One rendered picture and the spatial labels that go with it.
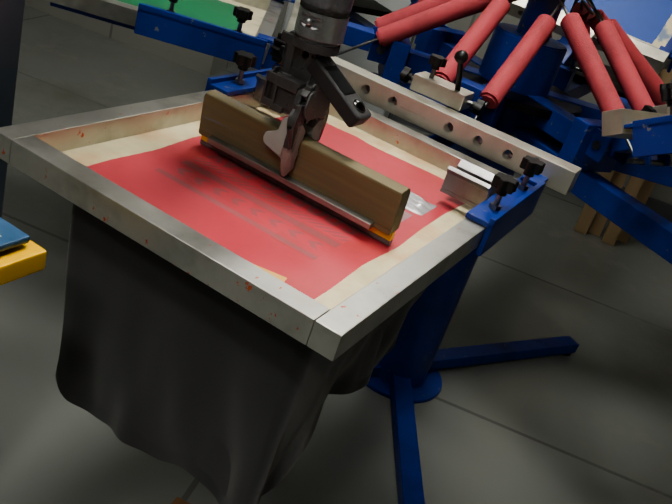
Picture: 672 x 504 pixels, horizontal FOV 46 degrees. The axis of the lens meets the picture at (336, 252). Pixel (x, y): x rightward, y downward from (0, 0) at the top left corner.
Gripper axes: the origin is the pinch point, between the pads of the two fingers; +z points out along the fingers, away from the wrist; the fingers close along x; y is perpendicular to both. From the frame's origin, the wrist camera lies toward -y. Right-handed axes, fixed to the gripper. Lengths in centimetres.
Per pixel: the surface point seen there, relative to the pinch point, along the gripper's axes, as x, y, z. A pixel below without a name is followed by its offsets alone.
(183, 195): 16.7, 8.2, 4.6
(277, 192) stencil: 1.4, 1.5, 4.8
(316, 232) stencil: 7.0, -9.7, 5.1
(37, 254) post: 44.9, 6.9, 4.7
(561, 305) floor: -220, -27, 101
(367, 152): -32.3, 2.5, 4.8
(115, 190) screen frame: 30.4, 9.2, 0.9
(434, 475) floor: -77, -27, 101
